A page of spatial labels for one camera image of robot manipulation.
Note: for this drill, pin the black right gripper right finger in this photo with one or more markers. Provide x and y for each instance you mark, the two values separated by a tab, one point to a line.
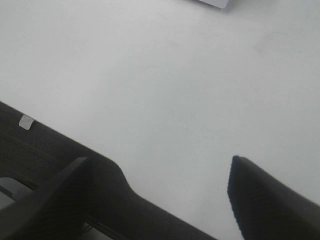
266	209

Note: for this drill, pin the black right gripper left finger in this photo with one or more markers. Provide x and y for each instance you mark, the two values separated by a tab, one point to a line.
55	211

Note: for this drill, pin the small white tape label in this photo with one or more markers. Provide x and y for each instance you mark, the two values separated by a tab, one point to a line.
26	122

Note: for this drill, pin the white microwave oven body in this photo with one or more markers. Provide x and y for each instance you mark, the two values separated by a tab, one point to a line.
216	4

